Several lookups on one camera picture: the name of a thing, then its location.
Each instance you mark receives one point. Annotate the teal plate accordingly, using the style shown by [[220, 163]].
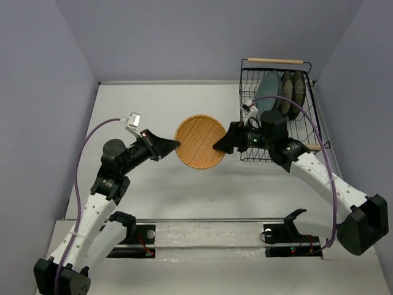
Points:
[[268, 89]]

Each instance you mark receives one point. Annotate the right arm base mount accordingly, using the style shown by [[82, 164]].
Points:
[[283, 240]]

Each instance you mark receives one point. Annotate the woven bamboo plate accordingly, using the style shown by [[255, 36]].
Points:
[[197, 135]]

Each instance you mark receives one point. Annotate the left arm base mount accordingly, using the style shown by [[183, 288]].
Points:
[[139, 245]]

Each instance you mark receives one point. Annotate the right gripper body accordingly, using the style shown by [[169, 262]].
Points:
[[253, 138]]

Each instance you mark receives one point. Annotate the large black striped plate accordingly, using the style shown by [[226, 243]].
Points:
[[298, 94]]

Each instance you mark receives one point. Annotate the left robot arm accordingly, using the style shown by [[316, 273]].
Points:
[[99, 226]]

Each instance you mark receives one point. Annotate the small black striped plate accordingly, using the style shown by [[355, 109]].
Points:
[[287, 91]]

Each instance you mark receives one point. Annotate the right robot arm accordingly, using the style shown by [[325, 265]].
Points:
[[358, 220]]

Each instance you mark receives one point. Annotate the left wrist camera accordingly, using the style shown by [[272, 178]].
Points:
[[131, 124]]

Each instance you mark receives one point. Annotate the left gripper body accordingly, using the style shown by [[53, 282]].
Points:
[[140, 152]]

